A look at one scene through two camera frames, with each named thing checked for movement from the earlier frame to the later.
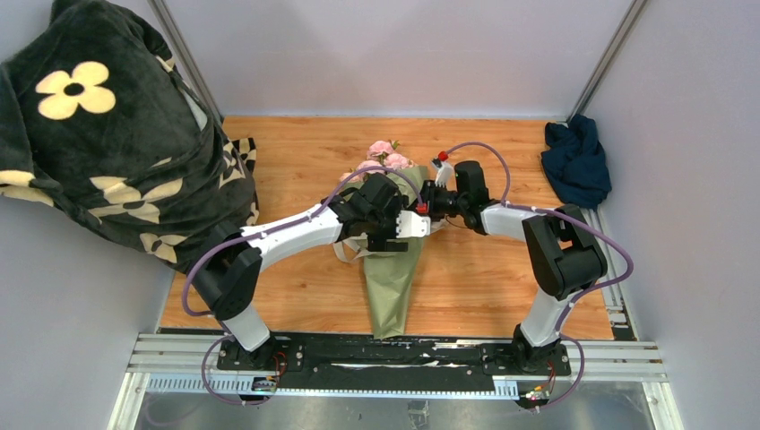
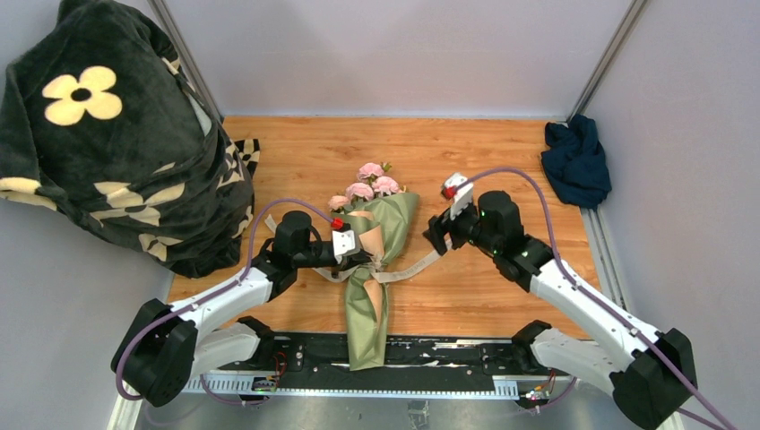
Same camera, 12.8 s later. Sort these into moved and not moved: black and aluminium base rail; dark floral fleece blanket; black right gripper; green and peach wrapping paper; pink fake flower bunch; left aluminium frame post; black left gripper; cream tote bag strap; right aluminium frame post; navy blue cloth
Moved: black right gripper; green and peach wrapping paper; pink fake flower bunch; cream tote bag strap; black left gripper
Not moved: right aluminium frame post; left aluminium frame post; black and aluminium base rail; dark floral fleece blanket; navy blue cloth
